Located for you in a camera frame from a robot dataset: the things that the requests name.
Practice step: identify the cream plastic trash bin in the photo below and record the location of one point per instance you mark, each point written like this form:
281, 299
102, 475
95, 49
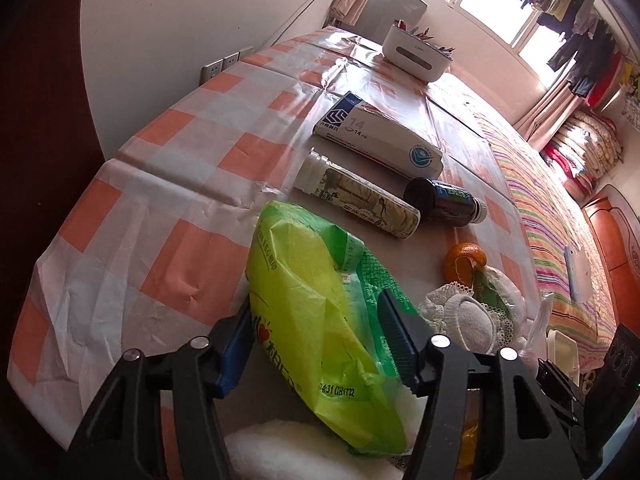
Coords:
563, 352

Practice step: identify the beige right curtain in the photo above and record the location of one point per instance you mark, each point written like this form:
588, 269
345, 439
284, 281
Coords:
539, 125

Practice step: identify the white desk organizer box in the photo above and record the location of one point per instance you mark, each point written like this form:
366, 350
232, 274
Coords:
413, 55

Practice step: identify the stack of folded quilts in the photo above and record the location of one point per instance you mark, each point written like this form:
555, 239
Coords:
582, 151

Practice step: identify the white floor air conditioner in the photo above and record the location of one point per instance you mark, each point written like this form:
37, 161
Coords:
378, 16

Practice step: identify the wall power sockets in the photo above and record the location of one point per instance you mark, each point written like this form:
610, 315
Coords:
212, 69

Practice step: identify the white blue medicine box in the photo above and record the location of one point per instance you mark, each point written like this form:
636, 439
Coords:
364, 129

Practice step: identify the blue white lint roller case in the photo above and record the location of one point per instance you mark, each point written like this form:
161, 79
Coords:
578, 273

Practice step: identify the hanging clothes row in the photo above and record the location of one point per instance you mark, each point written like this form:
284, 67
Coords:
588, 50

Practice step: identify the striped colourful bedspread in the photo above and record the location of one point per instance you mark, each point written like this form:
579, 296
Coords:
552, 221

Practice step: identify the crumpled white tissue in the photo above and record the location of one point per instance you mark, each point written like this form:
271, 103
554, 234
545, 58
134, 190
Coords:
536, 341

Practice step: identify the yellow green plastic bag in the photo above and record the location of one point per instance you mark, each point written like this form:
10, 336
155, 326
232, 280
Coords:
314, 297

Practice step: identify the patterned tube white cap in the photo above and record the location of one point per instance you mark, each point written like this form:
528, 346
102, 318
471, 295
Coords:
334, 184

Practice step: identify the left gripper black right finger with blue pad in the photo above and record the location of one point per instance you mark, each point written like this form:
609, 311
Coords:
519, 436

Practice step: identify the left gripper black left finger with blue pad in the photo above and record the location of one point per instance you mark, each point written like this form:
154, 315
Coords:
121, 436

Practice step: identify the wooden bed headboard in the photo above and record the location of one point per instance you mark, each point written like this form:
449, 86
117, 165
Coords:
615, 227

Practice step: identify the white fluffy plush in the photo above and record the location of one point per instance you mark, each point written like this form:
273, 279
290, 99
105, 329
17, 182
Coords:
262, 444

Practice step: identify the dark brown medicine bottle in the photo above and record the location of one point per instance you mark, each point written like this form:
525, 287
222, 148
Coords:
445, 203

